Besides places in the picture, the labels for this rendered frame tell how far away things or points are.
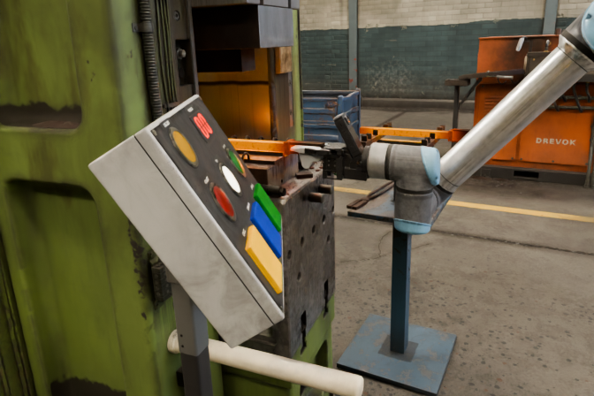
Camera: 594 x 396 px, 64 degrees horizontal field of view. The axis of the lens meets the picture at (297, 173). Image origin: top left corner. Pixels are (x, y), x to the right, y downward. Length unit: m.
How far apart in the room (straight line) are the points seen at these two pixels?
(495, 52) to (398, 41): 4.52
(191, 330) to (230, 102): 0.95
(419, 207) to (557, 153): 3.58
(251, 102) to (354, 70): 7.73
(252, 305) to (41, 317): 0.90
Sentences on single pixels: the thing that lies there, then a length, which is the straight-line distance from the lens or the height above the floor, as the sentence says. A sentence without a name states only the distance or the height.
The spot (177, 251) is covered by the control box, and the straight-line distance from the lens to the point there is 0.57.
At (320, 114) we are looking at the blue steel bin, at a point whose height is 0.52.
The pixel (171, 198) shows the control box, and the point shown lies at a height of 1.12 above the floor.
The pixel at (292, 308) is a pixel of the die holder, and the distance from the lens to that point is 1.28.
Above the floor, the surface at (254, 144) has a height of 1.02.
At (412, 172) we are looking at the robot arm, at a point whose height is 0.98.
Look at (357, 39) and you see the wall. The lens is 9.34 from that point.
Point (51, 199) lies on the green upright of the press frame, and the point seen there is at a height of 0.94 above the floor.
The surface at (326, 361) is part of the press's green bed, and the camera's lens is 1.72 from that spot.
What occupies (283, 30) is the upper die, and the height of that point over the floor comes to 1.31.
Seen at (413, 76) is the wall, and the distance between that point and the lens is 8.93.
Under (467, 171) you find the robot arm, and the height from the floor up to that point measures 0.95.
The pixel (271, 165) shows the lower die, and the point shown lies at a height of 0.98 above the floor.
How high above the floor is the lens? 1.29
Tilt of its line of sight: 16 degrees down
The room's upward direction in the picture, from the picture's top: 2 degrees counter-clockwise
